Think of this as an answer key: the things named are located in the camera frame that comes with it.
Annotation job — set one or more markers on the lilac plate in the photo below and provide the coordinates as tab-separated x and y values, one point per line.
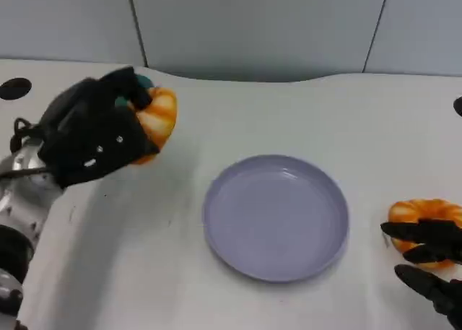
276	218

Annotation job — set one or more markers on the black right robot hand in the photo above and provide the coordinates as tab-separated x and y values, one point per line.
429	236

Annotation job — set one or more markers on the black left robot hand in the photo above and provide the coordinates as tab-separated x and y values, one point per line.
104	146

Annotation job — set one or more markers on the orange white toy bread roll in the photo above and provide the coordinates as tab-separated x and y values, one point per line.
422	209
160	117

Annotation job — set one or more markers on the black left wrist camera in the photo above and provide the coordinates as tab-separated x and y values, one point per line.
68	102

